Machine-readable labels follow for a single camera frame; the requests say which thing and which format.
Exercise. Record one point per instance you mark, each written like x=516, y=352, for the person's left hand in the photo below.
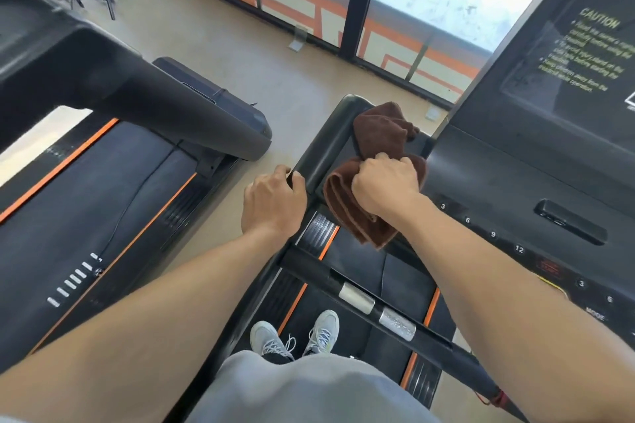
x=273, y=204

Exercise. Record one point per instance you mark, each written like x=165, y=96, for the person's right hand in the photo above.
x=387, y=187

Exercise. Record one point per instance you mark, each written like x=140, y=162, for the brown microfibre cloth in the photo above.
x=382, y=130

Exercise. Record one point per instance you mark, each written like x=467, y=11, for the black treadmill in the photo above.
x=521, y=165
x=99, y=199

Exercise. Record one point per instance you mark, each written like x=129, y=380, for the person's left forearm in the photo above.
x=139, y=328

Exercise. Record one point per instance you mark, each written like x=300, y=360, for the person's right forearm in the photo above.
x=536, y=318

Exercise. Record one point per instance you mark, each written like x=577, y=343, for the person's left grey shoe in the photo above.
x=268, y=338

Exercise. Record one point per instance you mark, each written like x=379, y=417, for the person's grey shoe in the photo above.
x=325, y=331
x=268, y=338

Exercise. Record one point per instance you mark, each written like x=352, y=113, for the person's right grey shoe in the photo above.
x=325, y=331

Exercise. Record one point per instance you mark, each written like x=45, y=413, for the person's grey shirt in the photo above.
x=307, y=393

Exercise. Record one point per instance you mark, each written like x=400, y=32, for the orange patterned parapet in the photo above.
x=297, y=1

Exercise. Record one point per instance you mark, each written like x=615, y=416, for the grey metal floor bracket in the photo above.
x=297, y=41
x=433, y=114

